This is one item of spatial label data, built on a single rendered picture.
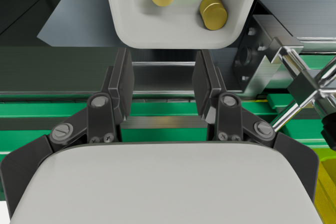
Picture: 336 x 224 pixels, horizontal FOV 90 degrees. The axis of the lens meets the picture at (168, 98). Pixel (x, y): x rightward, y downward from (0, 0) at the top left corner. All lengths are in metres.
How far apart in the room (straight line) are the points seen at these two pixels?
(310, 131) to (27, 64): 0.46
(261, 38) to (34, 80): 0.35
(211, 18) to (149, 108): 0.16
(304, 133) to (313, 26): 0.14
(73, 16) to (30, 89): 0.30
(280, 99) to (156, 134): 0.20
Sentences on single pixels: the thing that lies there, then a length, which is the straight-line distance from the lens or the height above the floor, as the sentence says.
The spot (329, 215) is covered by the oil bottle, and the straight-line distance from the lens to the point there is 0.35.
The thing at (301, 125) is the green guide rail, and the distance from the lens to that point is 0.30.
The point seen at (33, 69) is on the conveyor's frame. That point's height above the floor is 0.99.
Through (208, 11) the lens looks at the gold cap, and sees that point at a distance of 0.27.
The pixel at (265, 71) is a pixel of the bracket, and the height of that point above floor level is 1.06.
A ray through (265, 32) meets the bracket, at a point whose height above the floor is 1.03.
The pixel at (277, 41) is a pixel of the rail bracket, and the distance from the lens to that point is 0.23.
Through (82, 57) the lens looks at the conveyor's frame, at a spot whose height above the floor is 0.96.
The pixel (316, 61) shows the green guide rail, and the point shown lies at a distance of 0.27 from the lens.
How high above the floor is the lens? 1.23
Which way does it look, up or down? 39 degrees down
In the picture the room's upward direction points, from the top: 178 degrees clockwise
